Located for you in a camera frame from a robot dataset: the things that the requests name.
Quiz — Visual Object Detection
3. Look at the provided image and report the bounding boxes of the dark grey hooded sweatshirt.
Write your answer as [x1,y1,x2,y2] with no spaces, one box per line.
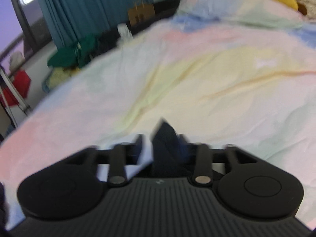
[151,119,190,178]

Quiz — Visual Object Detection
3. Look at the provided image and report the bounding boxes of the white tripod stand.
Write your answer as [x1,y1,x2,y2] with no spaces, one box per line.
[1,66,32,128]

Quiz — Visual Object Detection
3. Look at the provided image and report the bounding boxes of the pale yellow garment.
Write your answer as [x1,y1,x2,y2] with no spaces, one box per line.
[42,67,81,94]

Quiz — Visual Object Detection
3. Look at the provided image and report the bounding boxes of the pastel multicolour bed sheet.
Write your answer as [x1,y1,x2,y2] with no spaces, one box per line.
[1,0,315,229]

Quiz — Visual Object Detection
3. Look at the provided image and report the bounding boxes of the green garment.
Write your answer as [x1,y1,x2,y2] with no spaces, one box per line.
[47,35,99,69]

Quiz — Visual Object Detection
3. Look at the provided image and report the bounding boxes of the teal curtain right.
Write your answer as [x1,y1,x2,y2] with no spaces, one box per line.
[38,0,153,49]

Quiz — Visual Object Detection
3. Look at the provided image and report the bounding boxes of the dark window frame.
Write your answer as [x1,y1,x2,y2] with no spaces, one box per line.
[1,0,52,65]

